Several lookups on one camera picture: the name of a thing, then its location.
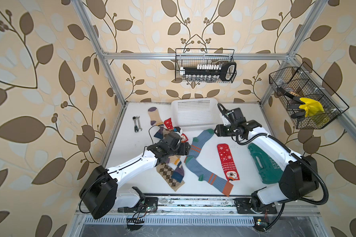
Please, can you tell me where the yellow rubber glove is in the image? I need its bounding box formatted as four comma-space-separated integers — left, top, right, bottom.
299, 97, 325, 118

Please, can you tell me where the right black wire basket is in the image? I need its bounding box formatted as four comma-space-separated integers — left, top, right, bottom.
269, 62, 350, 130

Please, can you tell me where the white plastic basket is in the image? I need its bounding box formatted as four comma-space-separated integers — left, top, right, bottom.
171, 98, 223, 131

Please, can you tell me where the brown argyle sock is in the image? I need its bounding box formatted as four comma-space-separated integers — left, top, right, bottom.
156, 164, 185, 192
159, 127, 174, 146

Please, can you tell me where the green handled ratchet wrench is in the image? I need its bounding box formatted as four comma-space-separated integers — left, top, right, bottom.
133, 116, 139, 133

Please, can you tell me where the blue striped sock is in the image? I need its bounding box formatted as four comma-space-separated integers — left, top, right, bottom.
185, 129, 214, 164
185, 156, 233, 197

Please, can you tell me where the red christmas sock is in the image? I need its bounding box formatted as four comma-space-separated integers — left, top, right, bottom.
217, 144, 240, 181
164, 118, 188, 143

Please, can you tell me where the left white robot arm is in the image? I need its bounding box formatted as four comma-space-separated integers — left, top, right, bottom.
79, 132, 191, 220

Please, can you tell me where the back black wire basket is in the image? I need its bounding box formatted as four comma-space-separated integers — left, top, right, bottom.
174, 48, 237, 84

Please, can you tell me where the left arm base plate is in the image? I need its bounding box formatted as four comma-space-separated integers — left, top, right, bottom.
118, 197, 158, 213

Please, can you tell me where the black socket set holder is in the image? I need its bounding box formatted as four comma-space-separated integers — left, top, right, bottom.
178, 62, 237, 83

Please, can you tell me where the beige purple sock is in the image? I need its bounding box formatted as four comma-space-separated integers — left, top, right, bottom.
148, 107, 164, 139
166, 155, 185, 183

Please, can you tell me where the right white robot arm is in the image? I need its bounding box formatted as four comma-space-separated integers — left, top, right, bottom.
215, 103, 329, 207

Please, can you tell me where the black wire basket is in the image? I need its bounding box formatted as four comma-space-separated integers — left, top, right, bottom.
174, 48, 237, 84
269, 62, 350, 130

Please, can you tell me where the black tool in basket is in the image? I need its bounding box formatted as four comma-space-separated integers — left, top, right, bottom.
278, 87, 306, 121

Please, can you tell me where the green plastic tool case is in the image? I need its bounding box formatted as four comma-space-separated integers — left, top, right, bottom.
248, 143, 283, 184

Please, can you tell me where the silver wrench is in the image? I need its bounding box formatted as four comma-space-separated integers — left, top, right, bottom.
136, 116, 142, 131

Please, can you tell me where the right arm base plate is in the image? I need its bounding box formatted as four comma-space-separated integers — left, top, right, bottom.
233, 197, 277, 214

